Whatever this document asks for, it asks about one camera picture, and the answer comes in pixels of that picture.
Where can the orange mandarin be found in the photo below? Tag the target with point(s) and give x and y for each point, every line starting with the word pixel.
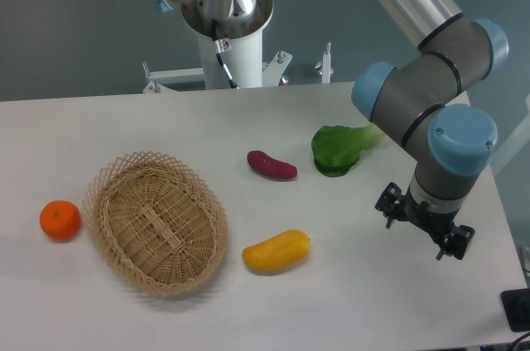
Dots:
pixel 60 220

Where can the purple sweet potato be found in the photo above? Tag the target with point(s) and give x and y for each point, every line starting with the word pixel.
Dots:
pixel 271 168

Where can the yellow mango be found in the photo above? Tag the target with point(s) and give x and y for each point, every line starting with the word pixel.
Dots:
pixel 275 254

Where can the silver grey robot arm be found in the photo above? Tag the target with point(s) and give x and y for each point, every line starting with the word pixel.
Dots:
pixel 414 105

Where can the white table clamp bracket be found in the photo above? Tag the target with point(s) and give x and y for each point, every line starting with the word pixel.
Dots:
pixel 323 67

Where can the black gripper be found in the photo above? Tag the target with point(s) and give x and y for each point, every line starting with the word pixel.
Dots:
pixel 432 215

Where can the green leafy vegetable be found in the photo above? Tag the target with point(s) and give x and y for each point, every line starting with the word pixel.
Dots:
pixel 336 149

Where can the woven wicker basket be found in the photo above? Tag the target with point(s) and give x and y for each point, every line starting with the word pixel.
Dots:
pixel 155 223

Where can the black device at edge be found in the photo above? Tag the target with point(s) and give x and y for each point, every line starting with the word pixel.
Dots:
pixel 516 308

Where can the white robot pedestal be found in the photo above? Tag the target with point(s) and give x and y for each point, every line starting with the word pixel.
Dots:
pixel 230 40

